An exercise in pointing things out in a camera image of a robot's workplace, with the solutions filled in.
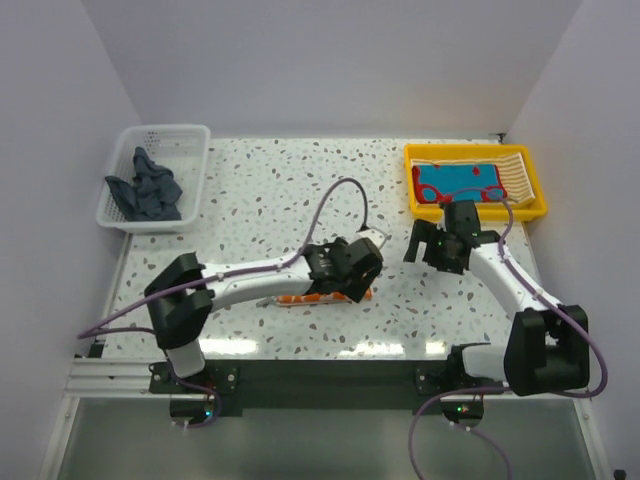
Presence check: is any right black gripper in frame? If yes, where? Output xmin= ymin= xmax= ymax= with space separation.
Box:
xmin=403 ymin=219 xmax=463 ymax=275

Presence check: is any orange white patterned cloth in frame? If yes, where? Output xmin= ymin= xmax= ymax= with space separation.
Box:
xmin=275 ymin=292 xmax=352 ymax=307

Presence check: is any red patterned towel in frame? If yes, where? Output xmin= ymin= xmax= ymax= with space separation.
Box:
xmin=410 ymin=163 xmax=507 ymax=205

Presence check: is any yellow striped Doraemon towel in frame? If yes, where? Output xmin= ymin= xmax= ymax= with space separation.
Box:
xmin=409 ymin=153 xmax=535 ymax=206

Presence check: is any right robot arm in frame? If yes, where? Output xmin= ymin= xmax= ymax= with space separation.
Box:
xmin=404 ymin=200 xmax=590 ymax=396

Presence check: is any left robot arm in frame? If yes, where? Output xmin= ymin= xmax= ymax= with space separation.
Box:
xmin=144 ymin=229 xmax=386 ymax=393

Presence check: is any yellow plastic tray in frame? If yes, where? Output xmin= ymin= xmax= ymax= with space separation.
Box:
xmin=404 ymin=144 xmax=547 ymax=223

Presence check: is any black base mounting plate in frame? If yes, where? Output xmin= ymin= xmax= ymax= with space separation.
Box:
xmin=149 ymin=359 xmax=501 ymax=417

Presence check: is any white plastic laundry basket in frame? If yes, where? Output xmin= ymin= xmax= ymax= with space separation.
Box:
xmin=96 ymin=124 xmax=211 ymax=234

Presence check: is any dark grey towel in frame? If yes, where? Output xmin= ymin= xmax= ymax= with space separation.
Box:
xmin=105 ymin=147 xmax=183 ymax=222

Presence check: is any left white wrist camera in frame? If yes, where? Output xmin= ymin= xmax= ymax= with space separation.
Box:
xmin=356 ymin=228 xmax=389 ymax=250

